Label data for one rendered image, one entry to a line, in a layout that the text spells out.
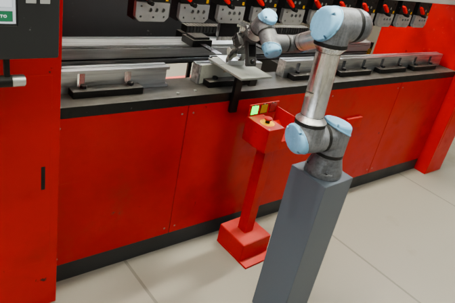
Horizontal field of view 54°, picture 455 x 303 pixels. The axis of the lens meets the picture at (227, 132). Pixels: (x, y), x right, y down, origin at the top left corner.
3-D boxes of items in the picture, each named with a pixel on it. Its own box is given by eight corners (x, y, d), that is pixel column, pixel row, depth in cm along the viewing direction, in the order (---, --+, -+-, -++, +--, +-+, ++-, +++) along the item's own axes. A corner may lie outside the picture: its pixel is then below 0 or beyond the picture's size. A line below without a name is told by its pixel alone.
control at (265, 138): (263, 153, 209) (272, 119, 201) (242, 138, 219) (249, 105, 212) (292, 146, 222) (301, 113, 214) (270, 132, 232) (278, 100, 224)
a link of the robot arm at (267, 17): (265, 23, 179) (260, 5, 182) (252, 38, 188) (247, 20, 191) (281, 24, 183) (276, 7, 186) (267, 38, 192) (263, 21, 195)
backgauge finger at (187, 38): (208, 57, 217) (210, 47, 215) (181, 40, 234) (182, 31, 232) (227, 57, 224) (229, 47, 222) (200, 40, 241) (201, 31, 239)
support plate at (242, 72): (241, 80, 194) (242, 78, 194) (208, 59, 212) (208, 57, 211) (271, 78, 205) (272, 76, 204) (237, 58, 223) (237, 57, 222)
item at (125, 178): (49, 285, 201) (51, 120, 165) (35, 255, 215) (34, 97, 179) (414, 168, 379) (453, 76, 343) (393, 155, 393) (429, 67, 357)
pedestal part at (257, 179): (244, 233, 240) (267, 146, 217) (237, 226, 244) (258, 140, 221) (252, 230, 244) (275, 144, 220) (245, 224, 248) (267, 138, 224)
